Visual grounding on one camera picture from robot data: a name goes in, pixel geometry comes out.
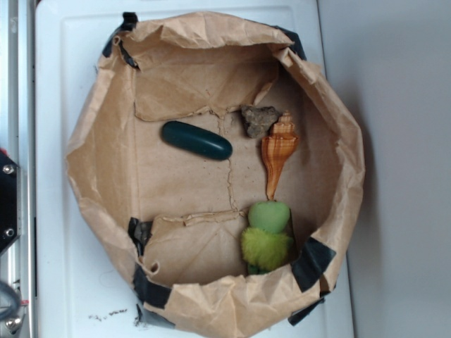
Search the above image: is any orange striped spiral shell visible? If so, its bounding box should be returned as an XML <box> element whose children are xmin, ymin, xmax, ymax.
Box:
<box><xmin>261</xmin><ymin>111</ymin><xmax>299</xmax><ymax>200</ymax></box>

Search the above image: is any dark green oblong stone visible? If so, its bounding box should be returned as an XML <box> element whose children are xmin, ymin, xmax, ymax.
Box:
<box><xmin>161</xmin><ymin>121</ymin><xmax>233</xmax><ymax>161</ymax></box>

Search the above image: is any grey brown rock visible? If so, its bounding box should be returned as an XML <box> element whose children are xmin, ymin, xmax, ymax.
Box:
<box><xmin>241</xmin><ymin>106</ymin><xmax>282</xmax><ymax>139</ymax></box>

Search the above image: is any brown paper lined bin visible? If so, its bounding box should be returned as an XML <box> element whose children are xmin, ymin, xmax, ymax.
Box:
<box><xmin>66</xmin><ymin>12</ymin><xmax>365</xmax><ymax>337</ymax></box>

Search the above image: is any green plush toy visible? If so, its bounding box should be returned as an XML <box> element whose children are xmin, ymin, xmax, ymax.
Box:
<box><xmin>241</xmin><ymin>201</ymin><xmax>294</xmax><ymax>275</ymax></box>

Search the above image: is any white tray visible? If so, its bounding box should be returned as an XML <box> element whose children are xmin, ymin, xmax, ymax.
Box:
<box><xmin>35</xmin><ymin>1</ymin><xmax>354</xmax><ymax>337</ymax></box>

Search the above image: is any black metal robot frame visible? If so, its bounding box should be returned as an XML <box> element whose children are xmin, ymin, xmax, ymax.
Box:
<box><xmin>1</xmin><ymin>148</ymin><xmax>20</xmax><ymax>255</ymax></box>

